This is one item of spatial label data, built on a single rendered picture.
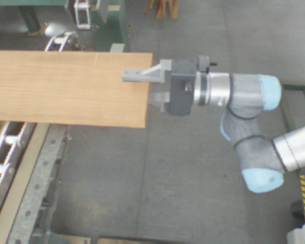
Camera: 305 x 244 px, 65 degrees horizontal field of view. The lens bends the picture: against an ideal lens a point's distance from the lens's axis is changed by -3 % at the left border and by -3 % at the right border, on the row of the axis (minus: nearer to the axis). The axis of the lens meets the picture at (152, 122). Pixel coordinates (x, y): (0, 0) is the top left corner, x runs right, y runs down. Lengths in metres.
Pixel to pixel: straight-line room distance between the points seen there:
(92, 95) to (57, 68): 0.13
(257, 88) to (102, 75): 0.34
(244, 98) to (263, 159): 0.13
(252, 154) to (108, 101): 0.32
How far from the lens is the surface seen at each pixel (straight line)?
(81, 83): 0.57
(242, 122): 0.60
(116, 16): 1.06
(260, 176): 0.55
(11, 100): 0.60
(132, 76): 0.52
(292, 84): 1.92
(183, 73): 0.49
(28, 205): 0.52
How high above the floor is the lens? 1.27
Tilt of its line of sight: 55 degrees down
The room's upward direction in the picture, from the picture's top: 2 degrees counter-clockwise
